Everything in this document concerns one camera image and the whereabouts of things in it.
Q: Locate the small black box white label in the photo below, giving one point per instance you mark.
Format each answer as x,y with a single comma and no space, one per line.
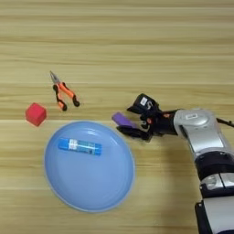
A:
146,103

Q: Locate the orange black needle-nose pliers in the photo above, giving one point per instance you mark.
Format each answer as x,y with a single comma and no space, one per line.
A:
64,90

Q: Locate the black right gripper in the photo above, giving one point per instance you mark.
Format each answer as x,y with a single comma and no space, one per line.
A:
161,122

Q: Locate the blue glue stick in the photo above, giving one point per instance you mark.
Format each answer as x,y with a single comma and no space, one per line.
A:
79,146

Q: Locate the red cube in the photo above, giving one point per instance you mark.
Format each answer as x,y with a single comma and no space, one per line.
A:
36,114

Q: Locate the purple rectangular block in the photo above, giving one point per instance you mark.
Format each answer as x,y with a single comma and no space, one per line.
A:
123,119

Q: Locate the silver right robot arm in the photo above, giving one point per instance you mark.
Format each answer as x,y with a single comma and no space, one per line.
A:
207,137

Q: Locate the light blue round plate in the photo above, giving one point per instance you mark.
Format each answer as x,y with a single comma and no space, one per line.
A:
88,182

